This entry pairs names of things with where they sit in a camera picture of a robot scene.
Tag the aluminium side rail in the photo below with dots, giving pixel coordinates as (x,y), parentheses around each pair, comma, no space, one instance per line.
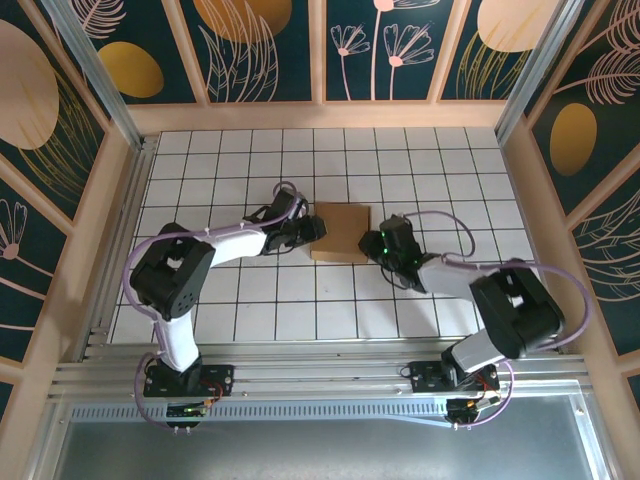
(127,200)

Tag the grey sheet metal panel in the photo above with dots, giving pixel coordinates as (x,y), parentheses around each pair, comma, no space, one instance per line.
(320,455)

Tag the brown cardboard paper box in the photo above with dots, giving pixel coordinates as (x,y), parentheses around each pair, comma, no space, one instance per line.
(342,232)

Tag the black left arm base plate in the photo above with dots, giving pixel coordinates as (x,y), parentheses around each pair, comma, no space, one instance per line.
(220,380)

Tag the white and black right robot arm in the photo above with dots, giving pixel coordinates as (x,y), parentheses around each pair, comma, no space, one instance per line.
(450,275)

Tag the aluminium front rail frame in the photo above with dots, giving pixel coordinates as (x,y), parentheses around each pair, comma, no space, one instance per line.
(320,372)

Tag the aluminium corner post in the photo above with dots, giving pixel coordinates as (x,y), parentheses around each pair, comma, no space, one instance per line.
(92,65)
(537,65)

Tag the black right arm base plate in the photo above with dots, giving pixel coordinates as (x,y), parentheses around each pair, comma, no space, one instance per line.
(425,377)

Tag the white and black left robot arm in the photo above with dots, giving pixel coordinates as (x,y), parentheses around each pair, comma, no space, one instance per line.
(235,245)

